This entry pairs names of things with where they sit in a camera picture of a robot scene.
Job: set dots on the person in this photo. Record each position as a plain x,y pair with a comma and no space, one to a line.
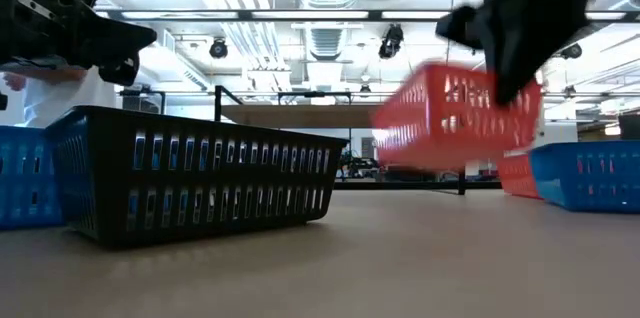
65,95

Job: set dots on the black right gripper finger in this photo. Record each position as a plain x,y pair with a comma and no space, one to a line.
525,33

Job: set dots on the black plastic slotted basket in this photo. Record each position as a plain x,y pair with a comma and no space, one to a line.
100,188

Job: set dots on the black computer monitor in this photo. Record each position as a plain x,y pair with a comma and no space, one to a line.
630,127

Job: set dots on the blue plastic slotted basket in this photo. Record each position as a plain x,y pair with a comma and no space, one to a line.
560,178
20,183

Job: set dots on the black background equipment rack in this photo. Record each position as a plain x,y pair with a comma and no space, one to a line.
142,100

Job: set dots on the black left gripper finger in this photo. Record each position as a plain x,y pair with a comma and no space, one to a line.
115,40
120,72

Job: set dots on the wooden shelf board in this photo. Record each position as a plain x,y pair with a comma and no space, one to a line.
300,115

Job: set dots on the red plastic slotted basket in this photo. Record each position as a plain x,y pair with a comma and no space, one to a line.
425,123
517,175

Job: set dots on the black metal shelf frame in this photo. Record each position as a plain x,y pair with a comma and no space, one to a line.
218,103

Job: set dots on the overhead LED light bar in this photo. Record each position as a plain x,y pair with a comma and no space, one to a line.
310,14

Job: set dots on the black ceiling spotlight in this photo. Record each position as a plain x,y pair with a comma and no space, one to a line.
571,51
391,42
218,49

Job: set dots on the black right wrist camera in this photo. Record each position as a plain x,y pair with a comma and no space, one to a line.
460,25

